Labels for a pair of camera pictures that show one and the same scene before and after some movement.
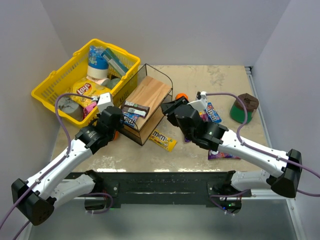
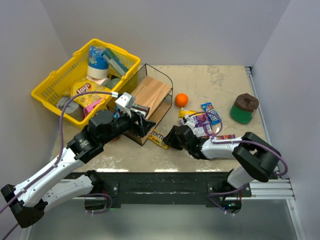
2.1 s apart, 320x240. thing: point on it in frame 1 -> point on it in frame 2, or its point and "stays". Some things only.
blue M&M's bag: x=212 y=115 stays
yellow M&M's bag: x=162 y=140 stays
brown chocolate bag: x=133 y=108 stays
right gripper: x=171 y=107 -> x=176 y=135
